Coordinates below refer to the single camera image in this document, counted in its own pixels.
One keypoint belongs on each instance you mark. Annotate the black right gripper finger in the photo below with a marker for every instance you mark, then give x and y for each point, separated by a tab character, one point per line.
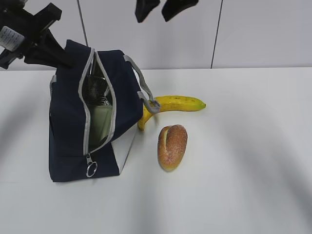
143	8
171	8

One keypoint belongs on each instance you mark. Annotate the brown bread roll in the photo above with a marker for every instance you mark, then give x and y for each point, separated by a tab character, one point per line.
171	146

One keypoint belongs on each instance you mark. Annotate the yellow banana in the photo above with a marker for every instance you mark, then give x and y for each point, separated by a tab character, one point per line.
169	103

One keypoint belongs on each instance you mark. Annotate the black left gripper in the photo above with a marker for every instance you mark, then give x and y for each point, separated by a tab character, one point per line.
27	36

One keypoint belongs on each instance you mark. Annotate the green lid glass container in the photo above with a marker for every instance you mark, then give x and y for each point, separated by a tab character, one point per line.
99	124

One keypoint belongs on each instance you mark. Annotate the navy blue lunch bag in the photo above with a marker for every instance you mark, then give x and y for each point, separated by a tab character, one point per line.
97	78

